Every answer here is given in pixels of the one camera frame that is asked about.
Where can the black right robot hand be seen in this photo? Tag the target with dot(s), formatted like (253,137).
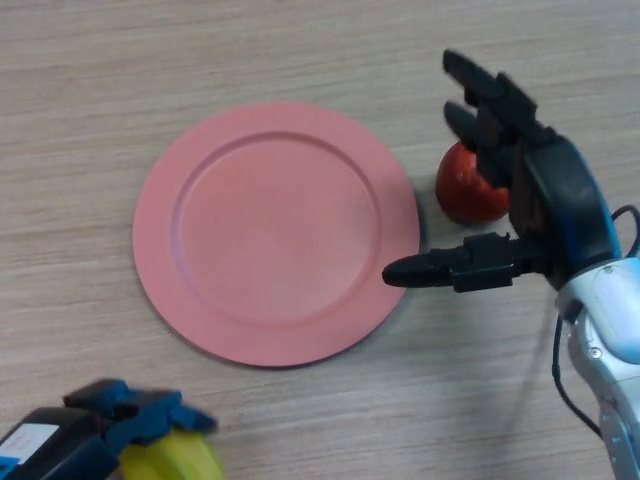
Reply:
(565,190)

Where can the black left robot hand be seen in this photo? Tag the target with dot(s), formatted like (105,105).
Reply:
(65,445)

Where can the yellow starfruit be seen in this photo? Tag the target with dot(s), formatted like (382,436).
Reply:
(180,457)

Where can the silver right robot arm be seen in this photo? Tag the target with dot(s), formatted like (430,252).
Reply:
(615,320)

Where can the pink round plate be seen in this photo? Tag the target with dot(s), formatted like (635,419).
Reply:
(275,235)

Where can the red apple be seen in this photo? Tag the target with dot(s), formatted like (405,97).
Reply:
(465,190)

